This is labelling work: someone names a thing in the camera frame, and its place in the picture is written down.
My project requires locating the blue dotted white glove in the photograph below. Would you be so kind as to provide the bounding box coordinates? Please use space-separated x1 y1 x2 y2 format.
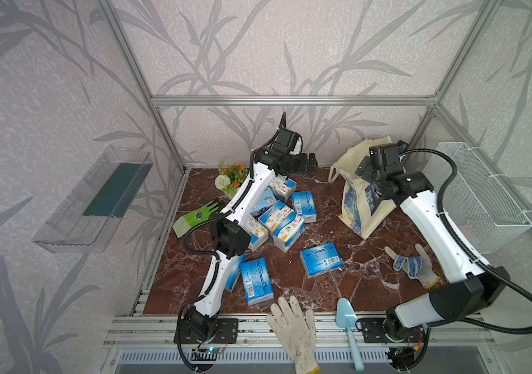
384 243 440 289

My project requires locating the blue tissue pack front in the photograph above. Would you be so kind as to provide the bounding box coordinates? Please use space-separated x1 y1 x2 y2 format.
240 258 274 305

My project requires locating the green black work glove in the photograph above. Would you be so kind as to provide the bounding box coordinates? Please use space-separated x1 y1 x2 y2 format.
173 199 224 238

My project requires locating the white wire basket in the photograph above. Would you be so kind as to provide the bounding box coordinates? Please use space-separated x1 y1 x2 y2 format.
436 142 532 254

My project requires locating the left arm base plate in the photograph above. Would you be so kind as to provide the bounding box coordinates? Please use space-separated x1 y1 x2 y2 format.
174 318 239 344

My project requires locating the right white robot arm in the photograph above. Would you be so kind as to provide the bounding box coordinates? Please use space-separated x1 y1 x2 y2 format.
356 143 511 341

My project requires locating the clear plastic wall shelf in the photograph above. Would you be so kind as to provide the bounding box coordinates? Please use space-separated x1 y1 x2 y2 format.
32 146 153 254

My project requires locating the canvas bag with blue painting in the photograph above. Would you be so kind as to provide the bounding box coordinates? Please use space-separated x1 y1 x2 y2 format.
328 137 396 239

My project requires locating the orange blue tissue pack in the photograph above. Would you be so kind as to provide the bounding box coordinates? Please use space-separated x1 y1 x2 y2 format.
244 216 269 252
258 201 294 235
269 175 297 202
272 213 305 252

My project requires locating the blue white upright tissue pack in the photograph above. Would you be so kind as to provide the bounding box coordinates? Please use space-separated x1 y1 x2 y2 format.
292 191 317 223

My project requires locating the orange blue tissue pack back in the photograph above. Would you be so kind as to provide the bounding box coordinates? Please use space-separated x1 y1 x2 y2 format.
269 175 297 202

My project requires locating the white ribbed flower pot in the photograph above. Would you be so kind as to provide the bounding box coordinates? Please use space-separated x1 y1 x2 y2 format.
222 184 239 199

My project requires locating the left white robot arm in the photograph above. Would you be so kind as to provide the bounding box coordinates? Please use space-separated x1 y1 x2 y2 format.
176 127 317 344

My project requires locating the black corrugated right cable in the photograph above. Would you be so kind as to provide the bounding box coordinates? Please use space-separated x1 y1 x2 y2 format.
398 148 532 335

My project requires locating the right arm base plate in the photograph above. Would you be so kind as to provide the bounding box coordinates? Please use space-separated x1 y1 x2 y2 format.
355 317 426 344

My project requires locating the teal plastic trowel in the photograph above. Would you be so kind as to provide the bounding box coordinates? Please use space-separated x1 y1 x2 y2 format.
336 298 364 372

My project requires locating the artificial green flower plant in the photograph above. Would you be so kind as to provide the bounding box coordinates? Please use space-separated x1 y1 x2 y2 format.
215 159 249 191

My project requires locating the white cotton glove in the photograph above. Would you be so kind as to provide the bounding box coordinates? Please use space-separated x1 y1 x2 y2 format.
265 295 321 374

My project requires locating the light blue Vinda tissue pack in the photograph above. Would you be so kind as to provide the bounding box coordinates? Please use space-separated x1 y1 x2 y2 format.
250 187 278 218

